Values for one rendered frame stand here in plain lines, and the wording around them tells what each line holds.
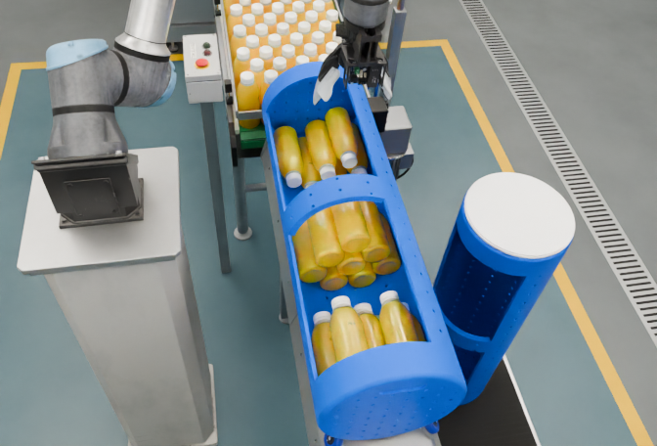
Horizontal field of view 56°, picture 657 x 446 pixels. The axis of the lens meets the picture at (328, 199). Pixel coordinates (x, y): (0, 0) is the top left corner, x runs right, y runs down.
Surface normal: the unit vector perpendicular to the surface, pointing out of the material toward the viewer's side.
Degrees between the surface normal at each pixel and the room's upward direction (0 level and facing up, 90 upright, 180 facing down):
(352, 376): 35
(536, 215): 0
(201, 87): 90
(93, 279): 90
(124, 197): 90
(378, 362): 14
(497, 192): 0
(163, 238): 0
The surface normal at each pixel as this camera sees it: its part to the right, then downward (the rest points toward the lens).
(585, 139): 0.06, -0.65
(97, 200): 0.18, 0.75
